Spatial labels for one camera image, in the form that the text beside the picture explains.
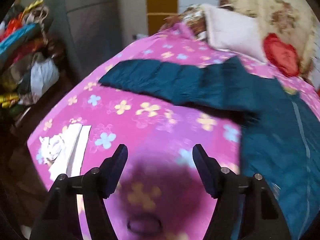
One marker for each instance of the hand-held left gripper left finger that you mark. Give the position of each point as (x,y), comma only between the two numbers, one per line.
(117,171)

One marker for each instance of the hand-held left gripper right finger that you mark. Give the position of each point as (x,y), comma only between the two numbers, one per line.
(203,171)

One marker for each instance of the teal down jacket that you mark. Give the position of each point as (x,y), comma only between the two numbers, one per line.
(272,120)

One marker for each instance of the white crumpled cloth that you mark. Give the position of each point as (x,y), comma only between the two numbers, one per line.
(65,150)

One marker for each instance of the pink floral bed sheet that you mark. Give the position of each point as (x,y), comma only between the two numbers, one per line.
(140,120)

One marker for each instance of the white plastic bag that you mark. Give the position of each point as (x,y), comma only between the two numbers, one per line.
(42,73)

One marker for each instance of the white pillow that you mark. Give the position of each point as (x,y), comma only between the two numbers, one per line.
(231,33)

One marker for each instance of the red heart cushion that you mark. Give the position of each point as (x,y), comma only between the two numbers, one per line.
(281,53)

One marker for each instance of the grey cabinet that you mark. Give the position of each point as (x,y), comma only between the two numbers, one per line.
(90,27)

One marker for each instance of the pile of colourful clutter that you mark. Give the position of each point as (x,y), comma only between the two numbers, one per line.
(23,52)

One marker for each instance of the brown floral pillow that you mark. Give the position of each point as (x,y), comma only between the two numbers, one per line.
(193,18)

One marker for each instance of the cream floral quilt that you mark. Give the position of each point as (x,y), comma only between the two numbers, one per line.
(280,12)

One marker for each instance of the orange wooden door frame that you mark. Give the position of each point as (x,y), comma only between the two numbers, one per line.
(162,6)

